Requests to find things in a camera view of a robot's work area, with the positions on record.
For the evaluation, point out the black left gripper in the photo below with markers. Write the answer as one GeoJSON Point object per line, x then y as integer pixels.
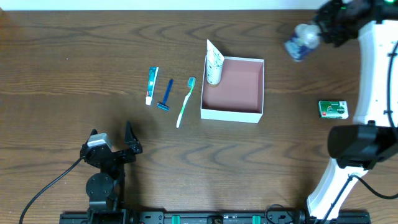
{"type": "Point", "coordinates": [115, 154]}

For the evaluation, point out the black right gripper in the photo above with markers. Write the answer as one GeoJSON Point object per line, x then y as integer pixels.
{"type": "Point", "coordinates": [330, 28]}

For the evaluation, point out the blue soap pump bottle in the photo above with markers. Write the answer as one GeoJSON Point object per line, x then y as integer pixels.
{"type": "Point", "coordinates": [303, 41]}

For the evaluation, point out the green white toothpaste tube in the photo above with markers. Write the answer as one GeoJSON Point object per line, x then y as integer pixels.
{"type": "Point", "coordinates": [153, 72]}

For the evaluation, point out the green white soap box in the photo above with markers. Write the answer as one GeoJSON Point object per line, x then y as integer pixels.
{"type": "Point", "coordinates": [333, 109]}

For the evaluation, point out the white lotion tube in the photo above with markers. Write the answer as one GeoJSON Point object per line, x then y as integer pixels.
{"type": "Point", "coordinates": [214, 64]}

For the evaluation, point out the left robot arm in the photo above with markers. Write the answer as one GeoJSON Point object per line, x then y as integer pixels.
{"type": "Point", "coordinates": [106, 188]}

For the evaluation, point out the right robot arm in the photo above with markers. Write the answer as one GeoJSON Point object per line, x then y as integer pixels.
{"type": "Point", "coordinates": [372, 137]}

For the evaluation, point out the blue disposable razor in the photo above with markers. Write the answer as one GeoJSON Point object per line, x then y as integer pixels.
{"type": "Point", "coordinates": [162, 105]}

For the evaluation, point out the green white toothbrush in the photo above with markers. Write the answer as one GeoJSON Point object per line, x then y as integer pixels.
{"type": "Point", "coordinates": [191, 85]}

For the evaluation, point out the white cardboard box pink inside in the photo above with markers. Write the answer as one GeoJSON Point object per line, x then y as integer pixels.
{"type": "Point", "coordinates": [239, 96]}

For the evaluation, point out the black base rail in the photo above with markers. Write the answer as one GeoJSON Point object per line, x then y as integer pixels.
{"type": "Point", "coordinates": [277, 216]}

